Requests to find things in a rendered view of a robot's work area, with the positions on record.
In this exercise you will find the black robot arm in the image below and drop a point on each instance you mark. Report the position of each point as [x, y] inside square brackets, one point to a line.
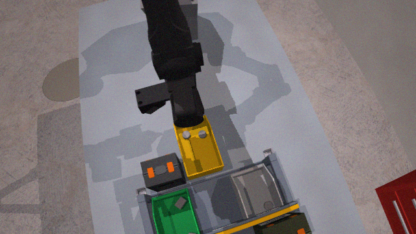
[175, 60]

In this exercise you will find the grey open bin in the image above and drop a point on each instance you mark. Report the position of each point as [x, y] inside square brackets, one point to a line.
[253, 187]

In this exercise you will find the yellow bin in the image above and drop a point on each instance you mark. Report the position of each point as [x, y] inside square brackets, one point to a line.
[200, 156]

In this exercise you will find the yellow flat bar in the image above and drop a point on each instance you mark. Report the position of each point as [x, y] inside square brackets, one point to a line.
[259, 220]

